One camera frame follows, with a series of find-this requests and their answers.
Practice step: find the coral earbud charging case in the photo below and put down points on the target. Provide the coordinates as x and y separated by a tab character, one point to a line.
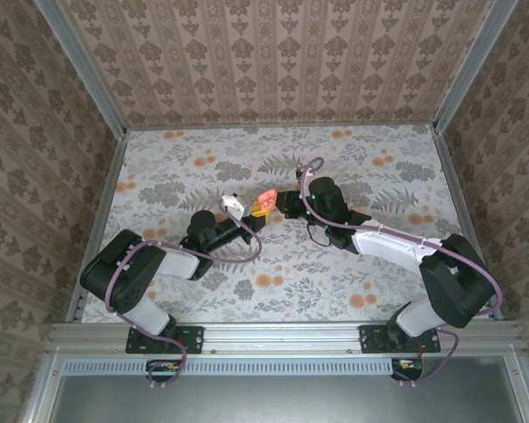
268	199

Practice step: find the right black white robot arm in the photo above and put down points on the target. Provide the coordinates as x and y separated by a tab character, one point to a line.
454	282

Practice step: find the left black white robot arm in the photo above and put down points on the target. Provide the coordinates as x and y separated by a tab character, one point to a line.
114	273

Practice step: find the floral printed table covering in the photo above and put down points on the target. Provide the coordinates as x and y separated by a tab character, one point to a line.
291	299

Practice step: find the wide aluminium extrusion beam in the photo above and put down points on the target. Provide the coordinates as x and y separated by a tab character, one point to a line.
282	337

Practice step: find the grey metal sheet panel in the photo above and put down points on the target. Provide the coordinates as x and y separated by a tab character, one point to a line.
269	401

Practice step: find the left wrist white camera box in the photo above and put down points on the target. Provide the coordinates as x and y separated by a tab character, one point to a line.
231	203

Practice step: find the thin aluminium table edge rail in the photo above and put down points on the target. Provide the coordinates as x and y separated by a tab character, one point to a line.
282	127

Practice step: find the aluminium frame post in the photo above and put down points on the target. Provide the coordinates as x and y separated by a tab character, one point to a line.
471	66
84	75

